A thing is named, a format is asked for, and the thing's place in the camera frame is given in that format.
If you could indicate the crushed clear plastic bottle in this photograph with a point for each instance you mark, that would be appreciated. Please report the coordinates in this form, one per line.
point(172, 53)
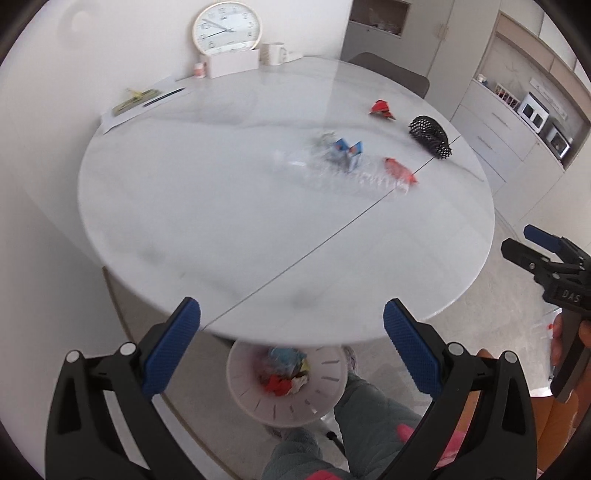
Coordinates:
point(369, 184)

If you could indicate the white tissue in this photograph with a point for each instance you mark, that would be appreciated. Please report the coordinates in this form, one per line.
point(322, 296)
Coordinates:
point(299, 383)

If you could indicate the round red paper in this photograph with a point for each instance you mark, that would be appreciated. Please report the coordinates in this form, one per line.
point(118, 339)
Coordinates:
point(277, 385)

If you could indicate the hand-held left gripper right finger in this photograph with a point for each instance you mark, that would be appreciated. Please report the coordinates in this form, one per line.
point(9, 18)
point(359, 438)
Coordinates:
point(411, 344)

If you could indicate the white mug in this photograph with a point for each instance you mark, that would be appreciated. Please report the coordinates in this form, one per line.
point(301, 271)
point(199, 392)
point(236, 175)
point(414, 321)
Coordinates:
point(272, 54)

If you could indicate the kitchen unit with drawers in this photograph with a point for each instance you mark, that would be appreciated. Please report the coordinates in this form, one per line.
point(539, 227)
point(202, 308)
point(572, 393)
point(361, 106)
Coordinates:
point(498, 134)

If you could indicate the pointed red paper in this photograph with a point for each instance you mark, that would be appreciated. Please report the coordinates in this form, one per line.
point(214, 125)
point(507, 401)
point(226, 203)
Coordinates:
point(381, 108)

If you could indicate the round white wall clock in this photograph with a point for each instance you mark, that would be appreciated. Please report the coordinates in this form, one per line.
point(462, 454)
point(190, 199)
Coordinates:
point(226, 25)

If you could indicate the yellow paper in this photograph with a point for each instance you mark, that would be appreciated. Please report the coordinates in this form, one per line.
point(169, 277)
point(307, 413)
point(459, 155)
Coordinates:
point(303, 366)

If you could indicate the silver toaster oven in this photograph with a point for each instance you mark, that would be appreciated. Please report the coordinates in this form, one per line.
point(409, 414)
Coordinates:
point(556, 141)

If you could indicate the grey fuzzy slipper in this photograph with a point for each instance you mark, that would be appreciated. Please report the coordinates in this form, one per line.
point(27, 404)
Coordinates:
point(350, 364)
point(291, 434)

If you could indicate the tall cabinet with niche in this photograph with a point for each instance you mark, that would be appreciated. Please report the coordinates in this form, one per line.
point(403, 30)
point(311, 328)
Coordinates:
point(438, 60)

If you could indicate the white round waste bin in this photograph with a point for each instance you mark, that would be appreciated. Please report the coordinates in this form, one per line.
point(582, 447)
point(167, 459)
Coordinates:
point(258, 406)

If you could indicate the blue white carton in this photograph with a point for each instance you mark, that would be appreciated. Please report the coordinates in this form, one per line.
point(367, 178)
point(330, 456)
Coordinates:
point(346, 154)

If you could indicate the pink cloth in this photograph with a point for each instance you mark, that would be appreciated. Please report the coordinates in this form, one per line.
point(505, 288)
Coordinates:
point(323, 476)
point(408, 434)

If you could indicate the small pink bottle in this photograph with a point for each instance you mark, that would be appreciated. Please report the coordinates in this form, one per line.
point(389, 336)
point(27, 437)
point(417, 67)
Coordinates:
point(200, 70)

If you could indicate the black pen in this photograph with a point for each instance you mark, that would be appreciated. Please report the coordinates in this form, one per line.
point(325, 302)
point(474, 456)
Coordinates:
point(164, 97)

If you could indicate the olive green stationery item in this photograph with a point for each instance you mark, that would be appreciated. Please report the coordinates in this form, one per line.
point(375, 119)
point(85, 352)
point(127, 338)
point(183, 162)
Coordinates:
point(134, 104)

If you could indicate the blue face mask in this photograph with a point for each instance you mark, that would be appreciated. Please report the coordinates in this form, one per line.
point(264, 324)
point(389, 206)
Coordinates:
point(286, 357)

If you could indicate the person's left leg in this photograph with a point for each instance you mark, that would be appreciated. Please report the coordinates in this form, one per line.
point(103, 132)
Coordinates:
point(295, 461)

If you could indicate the white wall power strip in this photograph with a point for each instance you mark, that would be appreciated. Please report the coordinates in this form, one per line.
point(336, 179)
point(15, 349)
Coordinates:
point(549, 97)

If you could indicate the white paper sheet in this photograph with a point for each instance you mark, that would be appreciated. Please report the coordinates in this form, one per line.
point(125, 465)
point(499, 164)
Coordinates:
point(166, 85)

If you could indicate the white dish rack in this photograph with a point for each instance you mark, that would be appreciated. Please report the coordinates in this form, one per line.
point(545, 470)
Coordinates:
point(504, 94)

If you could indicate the orange snack packet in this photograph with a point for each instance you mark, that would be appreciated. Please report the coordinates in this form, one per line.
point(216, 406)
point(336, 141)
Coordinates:
point(399, 171)

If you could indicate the grey chair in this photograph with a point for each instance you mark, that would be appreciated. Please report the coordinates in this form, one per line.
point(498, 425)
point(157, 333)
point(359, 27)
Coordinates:
point(392, 74)

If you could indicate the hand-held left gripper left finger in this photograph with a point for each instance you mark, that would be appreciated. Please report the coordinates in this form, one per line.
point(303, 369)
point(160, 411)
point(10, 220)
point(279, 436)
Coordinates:
point(173, 344)

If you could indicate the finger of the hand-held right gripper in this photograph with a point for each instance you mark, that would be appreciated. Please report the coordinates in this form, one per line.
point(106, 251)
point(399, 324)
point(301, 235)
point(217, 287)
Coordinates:
point(521, 254)
point(542, 235)

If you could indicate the white countertop oven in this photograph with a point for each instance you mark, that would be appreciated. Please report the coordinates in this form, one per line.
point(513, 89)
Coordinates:
point(533, 110)

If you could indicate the white card box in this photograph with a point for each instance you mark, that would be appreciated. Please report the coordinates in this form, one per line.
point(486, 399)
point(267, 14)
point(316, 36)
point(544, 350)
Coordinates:
point(231, 64)

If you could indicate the small jar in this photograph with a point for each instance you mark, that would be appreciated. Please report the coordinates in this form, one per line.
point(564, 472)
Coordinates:
point(481, 79)

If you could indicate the person's right hand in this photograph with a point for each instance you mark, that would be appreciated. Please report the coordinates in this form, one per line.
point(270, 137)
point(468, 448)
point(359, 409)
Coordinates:
point(556, 341)

